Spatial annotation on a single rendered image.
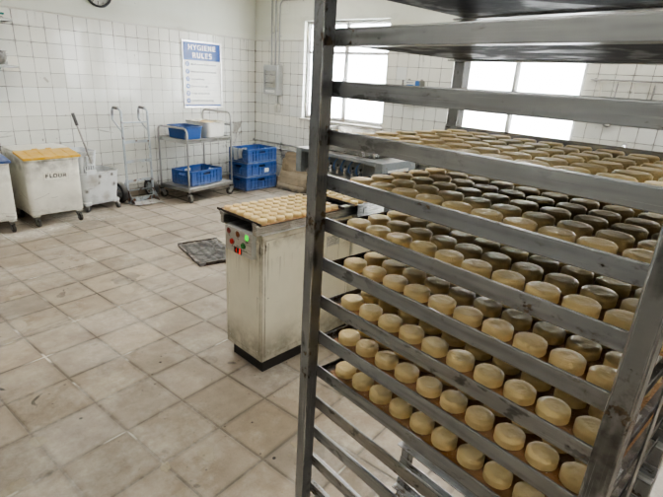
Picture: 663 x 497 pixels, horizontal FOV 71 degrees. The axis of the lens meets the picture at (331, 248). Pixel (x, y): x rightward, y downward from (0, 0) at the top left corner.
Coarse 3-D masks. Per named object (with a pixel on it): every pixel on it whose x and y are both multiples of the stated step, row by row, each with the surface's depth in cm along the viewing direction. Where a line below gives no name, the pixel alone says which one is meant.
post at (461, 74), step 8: (456, 64) 115; (464, 64) 113; (456, 72) 115; (464, 72) 114; (456, 80) 116; (464, 80) 115; (448, 112) 119; (456, 112) 117; (448, 120) 119; (456, 120) 118; (408, 456) 154; (400, 496) 161
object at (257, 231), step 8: (344, 208) 279; (352, 208) 284; (328, 216) 270; (336, 216) 276; (256, 224) 233; (280, 224) 245; (288, 224) 249; (296, 224) 254; (304, 224) 258; (256, 232) 235; (264, 232) 239; (272, 232) 243
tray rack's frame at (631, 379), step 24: (648, 288) 52; (648, 312) 53; (648, 336) 53; (624, 360) 56; (648, 360) 54; (624, 384) 56; (624, 408) 57; (600, 432) 59; (624, 432) 57; (648, 432) 76; (600, 456) 60; (648, 456) 98; (600, 480) 61
